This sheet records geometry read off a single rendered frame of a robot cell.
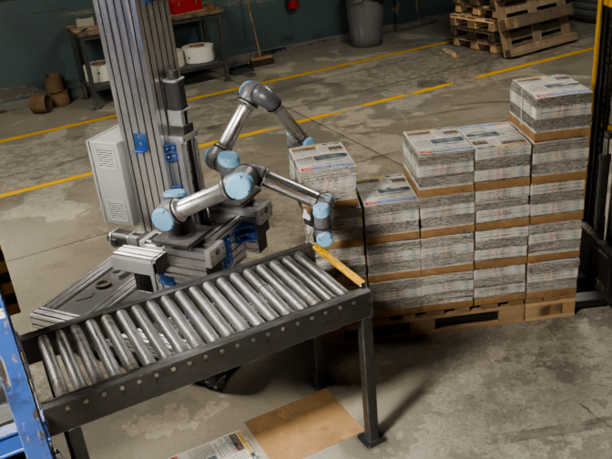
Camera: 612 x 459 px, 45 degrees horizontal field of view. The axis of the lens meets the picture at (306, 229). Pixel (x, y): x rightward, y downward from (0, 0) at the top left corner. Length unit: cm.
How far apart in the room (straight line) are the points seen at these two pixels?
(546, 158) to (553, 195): 21
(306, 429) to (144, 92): 179
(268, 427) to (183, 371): 94
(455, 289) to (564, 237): 63
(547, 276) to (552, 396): 73
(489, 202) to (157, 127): 172
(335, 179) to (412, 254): 61
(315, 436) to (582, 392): 131
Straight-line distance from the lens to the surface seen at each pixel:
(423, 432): 360
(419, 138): 394
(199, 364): 287
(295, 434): 363
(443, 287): 408
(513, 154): 386
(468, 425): 365
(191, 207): 343
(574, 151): 398
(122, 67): 374
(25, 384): 247
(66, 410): 280
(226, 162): 397
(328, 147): 391
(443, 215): 389
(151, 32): 368
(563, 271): 428
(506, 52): 977
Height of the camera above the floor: 241
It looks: 26 degrees down
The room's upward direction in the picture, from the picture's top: 6 degrees counter-clockwise
